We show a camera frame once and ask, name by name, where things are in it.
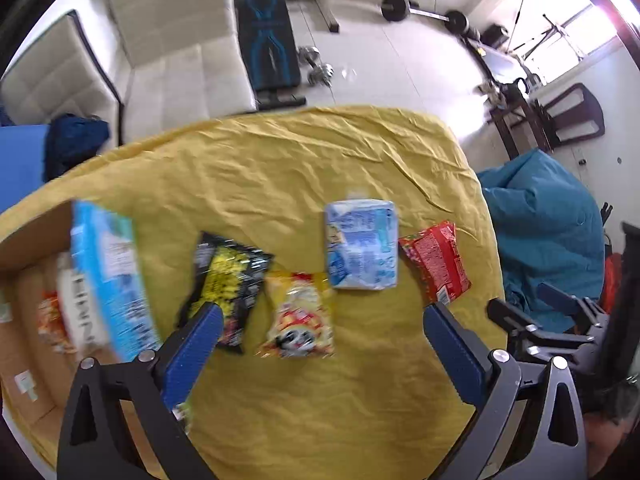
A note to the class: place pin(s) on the orange noodle packet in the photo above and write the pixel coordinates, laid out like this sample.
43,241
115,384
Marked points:
52,322

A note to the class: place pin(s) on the black blue exercise mat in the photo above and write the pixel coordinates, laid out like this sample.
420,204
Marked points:
267,45

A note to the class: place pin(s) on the light blue tissue pack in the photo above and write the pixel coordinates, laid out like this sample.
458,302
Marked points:
362,247

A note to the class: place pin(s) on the dark wooden desk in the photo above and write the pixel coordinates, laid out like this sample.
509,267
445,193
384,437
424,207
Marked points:
505,90

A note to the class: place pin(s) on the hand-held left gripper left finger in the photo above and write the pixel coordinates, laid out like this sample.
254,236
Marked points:
196,342

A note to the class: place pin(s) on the barbell with black plates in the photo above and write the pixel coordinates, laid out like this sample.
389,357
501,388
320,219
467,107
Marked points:
425,12

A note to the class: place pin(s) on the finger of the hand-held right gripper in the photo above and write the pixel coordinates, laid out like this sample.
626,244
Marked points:
560,297
510,317

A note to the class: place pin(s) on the white packet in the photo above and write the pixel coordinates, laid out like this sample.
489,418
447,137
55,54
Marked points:
80,310

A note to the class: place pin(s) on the yellow tablecloth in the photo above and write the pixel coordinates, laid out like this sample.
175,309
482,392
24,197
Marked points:
280,170

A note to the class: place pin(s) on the black chair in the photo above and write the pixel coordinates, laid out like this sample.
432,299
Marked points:
575,115

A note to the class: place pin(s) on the person's right forearm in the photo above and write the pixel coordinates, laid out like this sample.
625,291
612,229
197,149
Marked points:
607,445

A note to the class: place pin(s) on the cardboard box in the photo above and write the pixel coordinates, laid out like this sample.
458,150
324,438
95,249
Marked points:
22,360

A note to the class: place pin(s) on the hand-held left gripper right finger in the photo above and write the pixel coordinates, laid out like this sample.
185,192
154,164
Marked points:
452,352

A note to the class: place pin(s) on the white padded chair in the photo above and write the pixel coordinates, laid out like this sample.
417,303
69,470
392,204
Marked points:
175,45
55,80

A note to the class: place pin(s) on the teal bean bag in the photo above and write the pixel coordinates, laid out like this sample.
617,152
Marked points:
540,220

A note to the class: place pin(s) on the red noodle packet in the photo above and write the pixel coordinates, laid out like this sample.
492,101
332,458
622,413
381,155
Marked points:
435,265

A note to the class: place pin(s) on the chrome dumbbell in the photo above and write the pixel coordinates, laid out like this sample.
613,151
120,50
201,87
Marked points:
308,56
321,74

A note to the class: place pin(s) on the black and yellow noodle packet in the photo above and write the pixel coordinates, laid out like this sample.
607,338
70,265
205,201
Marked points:
227,280

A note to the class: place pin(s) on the dark blue bag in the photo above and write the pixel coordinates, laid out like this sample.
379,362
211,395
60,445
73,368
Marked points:
75,142

